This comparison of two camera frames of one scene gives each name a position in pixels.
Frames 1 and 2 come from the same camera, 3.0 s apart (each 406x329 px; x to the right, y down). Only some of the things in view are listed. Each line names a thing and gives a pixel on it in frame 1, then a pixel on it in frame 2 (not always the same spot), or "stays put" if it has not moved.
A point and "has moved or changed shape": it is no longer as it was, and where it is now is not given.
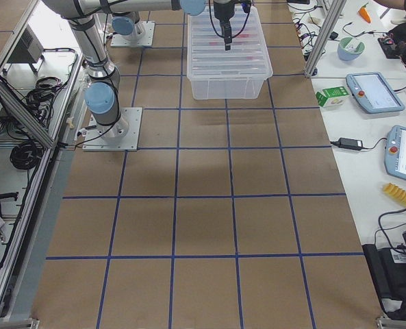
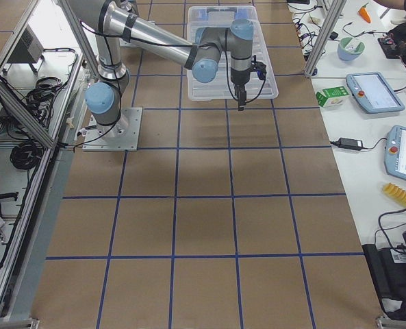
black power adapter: x=348 y=143 stays put
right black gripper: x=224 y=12 → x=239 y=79
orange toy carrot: x=364 y=14 stays put
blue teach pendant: x=374 y=92 stays put
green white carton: x=333 y=96 stays put
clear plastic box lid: x=250 y=56 has moved or changed shape
